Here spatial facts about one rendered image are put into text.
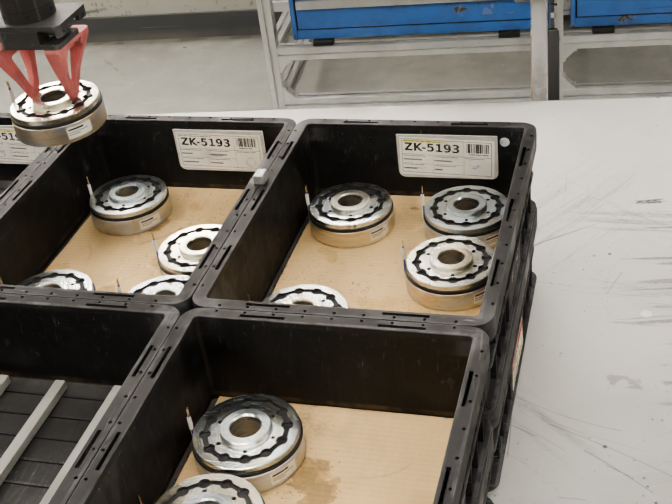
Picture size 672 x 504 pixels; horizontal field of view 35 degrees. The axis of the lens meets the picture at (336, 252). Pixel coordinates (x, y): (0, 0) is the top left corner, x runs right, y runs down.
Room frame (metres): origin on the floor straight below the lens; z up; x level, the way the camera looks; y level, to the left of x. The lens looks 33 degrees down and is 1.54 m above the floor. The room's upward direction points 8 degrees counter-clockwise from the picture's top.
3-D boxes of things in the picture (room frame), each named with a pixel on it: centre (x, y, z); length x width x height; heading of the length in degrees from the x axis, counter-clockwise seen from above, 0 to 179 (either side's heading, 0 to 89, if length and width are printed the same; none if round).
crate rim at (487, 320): (1.00, -0.05, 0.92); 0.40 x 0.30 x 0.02; 161
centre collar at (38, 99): (1.13, 0.29, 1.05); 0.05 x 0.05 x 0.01
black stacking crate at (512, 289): (1.00, -0.05, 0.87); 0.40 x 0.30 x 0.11; 161
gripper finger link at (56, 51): (1.12, 0.28, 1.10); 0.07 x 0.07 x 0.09; 70
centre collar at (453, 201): (1.08, -0.16, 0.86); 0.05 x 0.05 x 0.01
